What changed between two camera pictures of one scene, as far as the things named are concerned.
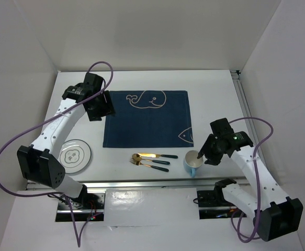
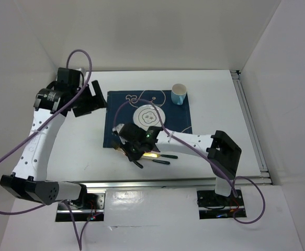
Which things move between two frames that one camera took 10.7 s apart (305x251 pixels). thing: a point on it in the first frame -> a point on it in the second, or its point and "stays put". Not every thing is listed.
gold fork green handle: [157, 168] -> [120, 150]
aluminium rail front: [206, 184] stays put
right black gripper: [212, 159] -> [132, 156]
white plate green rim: [75, 156] -> [145, 116]
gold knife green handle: [156, 155] stays put
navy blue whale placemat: [144, 118] stays put
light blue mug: [191, 162] -> [178, 93]
